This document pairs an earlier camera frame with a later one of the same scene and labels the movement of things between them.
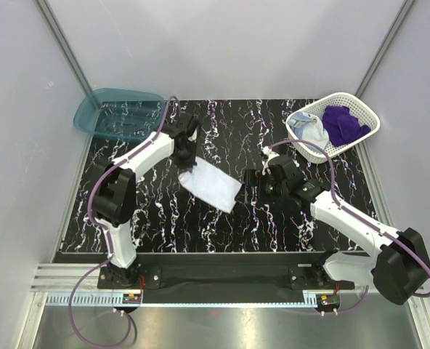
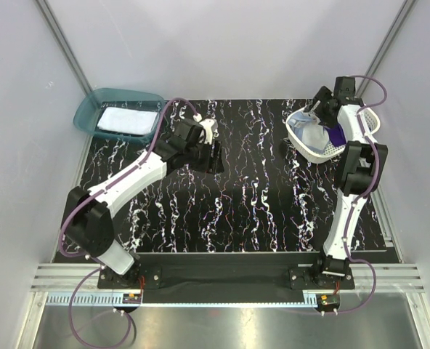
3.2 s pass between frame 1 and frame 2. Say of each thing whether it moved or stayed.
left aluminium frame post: stayed
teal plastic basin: stayed
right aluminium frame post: stayed
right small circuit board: stayed
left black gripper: moved
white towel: moved
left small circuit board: stayed
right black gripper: moved
